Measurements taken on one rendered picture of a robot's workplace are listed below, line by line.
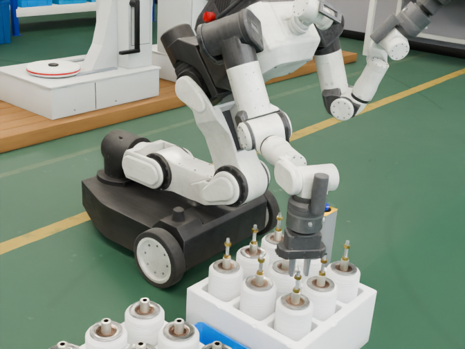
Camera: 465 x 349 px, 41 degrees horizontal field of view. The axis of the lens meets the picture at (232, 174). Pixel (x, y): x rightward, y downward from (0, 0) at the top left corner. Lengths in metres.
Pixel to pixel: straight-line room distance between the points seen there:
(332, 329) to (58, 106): 2.27
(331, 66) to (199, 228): 0.68
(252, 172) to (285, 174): 0.58
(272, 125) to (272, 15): 0.34
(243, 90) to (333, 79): 0.49
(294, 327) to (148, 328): 0.37
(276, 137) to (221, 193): 0.47
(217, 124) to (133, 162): 0.43
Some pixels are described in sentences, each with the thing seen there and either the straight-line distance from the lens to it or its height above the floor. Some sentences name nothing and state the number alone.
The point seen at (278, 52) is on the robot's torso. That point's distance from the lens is 1.76.
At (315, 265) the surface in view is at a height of 0.24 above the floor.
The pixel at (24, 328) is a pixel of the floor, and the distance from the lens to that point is 1.96.
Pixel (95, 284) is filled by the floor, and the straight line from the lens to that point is 2.13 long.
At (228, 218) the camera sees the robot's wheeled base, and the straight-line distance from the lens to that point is 2.17.
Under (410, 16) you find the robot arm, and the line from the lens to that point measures 1.96.
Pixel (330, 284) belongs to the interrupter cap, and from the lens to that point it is 1.70.
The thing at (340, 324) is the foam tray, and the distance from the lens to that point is 1.72.
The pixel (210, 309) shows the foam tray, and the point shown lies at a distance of 1.73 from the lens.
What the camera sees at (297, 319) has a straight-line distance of 1.59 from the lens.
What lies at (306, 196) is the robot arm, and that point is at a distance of 1.43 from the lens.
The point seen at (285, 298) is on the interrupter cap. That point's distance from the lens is 1.62.
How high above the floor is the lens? 1.14
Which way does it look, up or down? 22 degrees down
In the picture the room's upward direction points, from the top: 4 degrees clockwise
